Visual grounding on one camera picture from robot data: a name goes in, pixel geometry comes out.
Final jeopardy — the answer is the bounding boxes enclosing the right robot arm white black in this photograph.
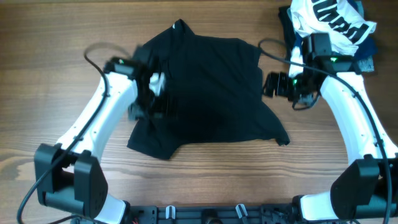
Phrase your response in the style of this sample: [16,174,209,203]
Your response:
[263,52,397,223]

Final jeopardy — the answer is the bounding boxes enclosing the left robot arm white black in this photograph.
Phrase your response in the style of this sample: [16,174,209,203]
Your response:
[34,56,169,223]

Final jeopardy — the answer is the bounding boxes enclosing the black folded garment in pile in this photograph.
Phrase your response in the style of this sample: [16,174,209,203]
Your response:
[278,6,302,57]

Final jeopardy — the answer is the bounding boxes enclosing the grey denim folded garment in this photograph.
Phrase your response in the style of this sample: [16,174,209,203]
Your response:
[357,56,374,72]

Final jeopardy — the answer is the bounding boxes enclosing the navy blue folded garment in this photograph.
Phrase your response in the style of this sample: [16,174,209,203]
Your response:
[292,0,378,62]

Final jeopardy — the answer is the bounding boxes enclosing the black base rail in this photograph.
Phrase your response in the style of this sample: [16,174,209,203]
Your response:
[127,203,308,224]

